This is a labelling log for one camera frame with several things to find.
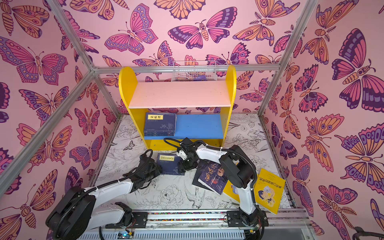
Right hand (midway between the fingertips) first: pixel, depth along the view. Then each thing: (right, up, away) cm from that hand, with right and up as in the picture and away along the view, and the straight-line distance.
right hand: (182, 168), depth 89 cm
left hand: (-13, +1, +1) cm, 13 cm away
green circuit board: (-26, -28, -17) cm, 42 cm away
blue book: (-13, +28, +1) cm, 31 cm away
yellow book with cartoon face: (+48, -9, -8) cm, 50 cm away
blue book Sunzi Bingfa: (-14, +20, 0) cm, 25 cm away
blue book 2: (-9, +2, +4) cm, 10 cm away
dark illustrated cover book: (+18, -3, -4) cm, 18 cm away
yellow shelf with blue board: (-9, +38, +34) cm, 52 cm away
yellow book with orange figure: (+28, -10, -8) cm, 31 cm away
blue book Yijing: (-12, +21, -2) cm, 25 cm away
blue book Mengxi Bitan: (-13, +23, -2) cm, 26 cm away
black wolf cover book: (+12, +2, +1) cm, 12 cm away
